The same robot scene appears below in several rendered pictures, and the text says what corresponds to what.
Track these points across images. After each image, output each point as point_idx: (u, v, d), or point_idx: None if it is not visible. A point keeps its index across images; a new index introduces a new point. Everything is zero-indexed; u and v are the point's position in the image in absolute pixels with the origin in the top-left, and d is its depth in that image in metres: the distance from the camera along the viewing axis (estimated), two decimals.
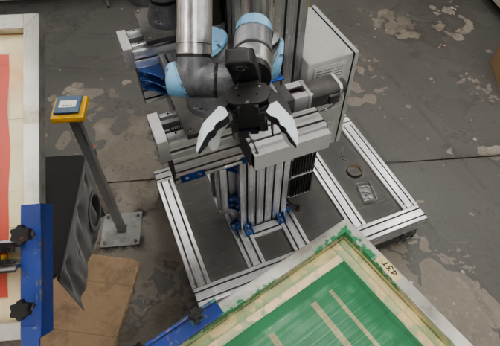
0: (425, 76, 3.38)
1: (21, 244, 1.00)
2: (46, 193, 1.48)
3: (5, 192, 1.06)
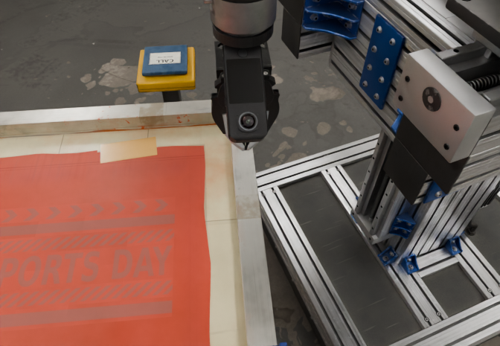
0: None
1: None
2: None
3: (204, 334, 0.60)
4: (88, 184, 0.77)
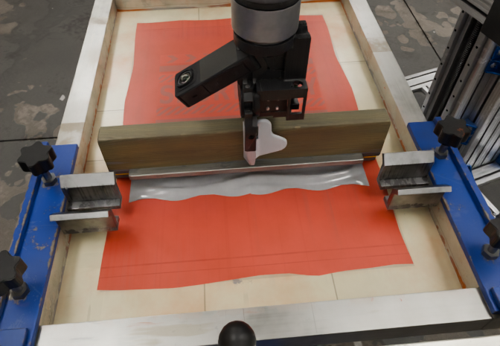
0: None
1: (431, 167, 0.61)
2: None
3: None
4: (231, 39, 0.90)
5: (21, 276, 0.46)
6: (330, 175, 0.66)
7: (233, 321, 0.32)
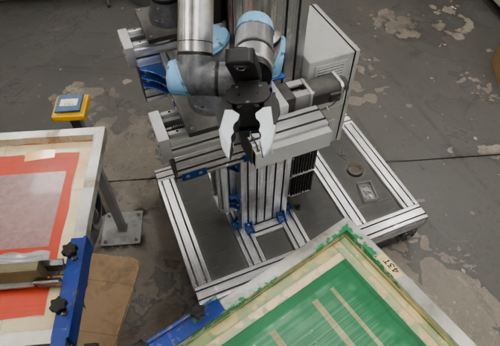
0: (425, 75, 3.38)
1: (66, 266, 1.24)
2: None
3: (59, 236, 1.36)
4: (16, 172, 1.53)
5: None
6: None
7: None
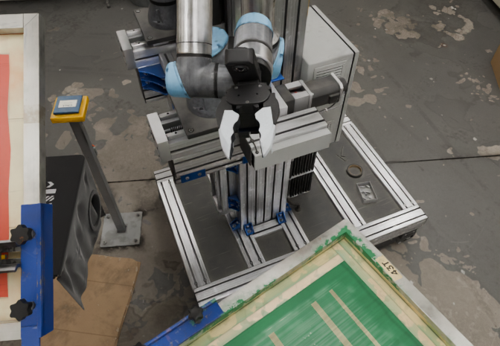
0: (425, 76, 3.38)
1: (21, 244, 1.00)
2: None
3: (5, 192, 1.06)
4: None
5: None
6: None
7: None
